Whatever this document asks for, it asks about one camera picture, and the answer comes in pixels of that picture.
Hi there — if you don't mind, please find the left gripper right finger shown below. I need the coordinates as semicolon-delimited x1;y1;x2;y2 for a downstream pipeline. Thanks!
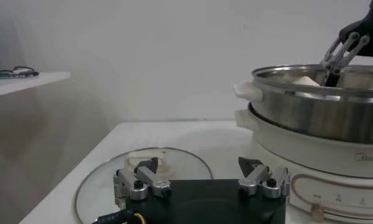
237;156;291;199

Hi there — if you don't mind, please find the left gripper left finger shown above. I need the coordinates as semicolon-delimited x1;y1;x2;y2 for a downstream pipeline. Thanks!
113;156;172;200

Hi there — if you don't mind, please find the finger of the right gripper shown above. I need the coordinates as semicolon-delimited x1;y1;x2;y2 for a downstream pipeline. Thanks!
319;31;371;88

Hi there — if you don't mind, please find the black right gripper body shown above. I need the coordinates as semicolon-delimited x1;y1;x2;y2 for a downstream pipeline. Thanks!
338;0;373;58

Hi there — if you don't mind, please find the glass lid with cream handle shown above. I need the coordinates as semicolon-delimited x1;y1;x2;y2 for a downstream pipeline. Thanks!
75;147;213;224

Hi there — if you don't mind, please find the white steamed baozi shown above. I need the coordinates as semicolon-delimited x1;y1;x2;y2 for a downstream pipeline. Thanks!
291;75;321;87

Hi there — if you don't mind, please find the perforated stainless steel steamer basket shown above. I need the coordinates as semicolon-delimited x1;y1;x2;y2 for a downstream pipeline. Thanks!
233;63;373;145

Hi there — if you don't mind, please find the cream electric cooking pot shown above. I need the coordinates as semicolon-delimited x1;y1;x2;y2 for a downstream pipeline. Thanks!
235;102;373;224

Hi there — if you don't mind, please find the white side table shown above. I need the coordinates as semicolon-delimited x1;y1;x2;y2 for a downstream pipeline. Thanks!
0;71;71;98

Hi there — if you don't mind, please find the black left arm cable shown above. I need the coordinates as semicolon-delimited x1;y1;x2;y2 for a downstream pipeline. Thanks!
93;209;146;224

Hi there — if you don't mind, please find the black looped cable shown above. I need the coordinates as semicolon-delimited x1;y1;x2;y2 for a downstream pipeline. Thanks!
12;66;40;77

